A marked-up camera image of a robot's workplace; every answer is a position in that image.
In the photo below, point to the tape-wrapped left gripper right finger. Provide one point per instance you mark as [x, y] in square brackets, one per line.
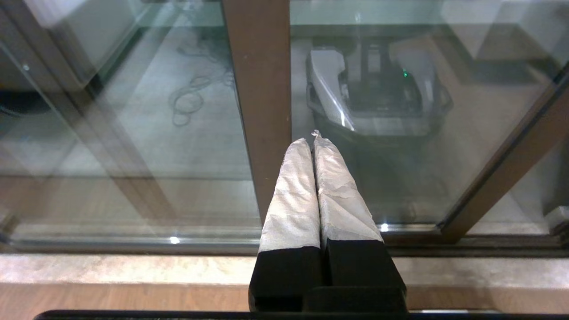
[342, 200]

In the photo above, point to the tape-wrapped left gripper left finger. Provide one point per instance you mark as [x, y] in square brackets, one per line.
[291, 200]

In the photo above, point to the brown framed sliding glass door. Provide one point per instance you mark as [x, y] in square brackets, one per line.
[511, 155]

